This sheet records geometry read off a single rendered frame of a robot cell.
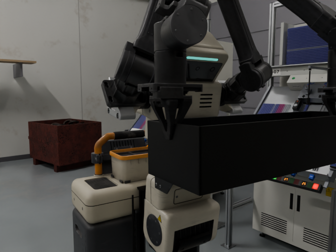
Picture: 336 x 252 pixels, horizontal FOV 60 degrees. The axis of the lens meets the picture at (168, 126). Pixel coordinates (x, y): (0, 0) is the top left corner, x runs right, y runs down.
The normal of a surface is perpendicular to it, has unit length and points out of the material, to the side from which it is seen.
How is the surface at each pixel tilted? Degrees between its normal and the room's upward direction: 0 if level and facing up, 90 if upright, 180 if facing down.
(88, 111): 90
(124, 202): 90
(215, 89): 98
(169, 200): 98
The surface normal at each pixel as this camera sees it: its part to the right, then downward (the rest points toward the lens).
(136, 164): 0.54, 0.14
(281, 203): -0.77, 0.07
